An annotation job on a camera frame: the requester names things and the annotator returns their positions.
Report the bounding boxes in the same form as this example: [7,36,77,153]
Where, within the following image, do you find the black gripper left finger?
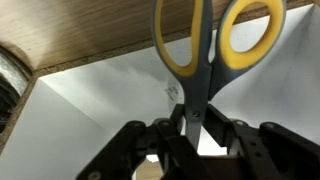
[75,103,215,180]

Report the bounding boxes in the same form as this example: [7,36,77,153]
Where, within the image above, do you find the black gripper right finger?
[203,103,320,180]

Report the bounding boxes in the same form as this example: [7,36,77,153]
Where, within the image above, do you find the yellow grey handled scissors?
[151,0,288,153]

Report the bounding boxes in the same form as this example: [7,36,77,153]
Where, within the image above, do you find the white open shelf cabinet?
[0,2,320,180]

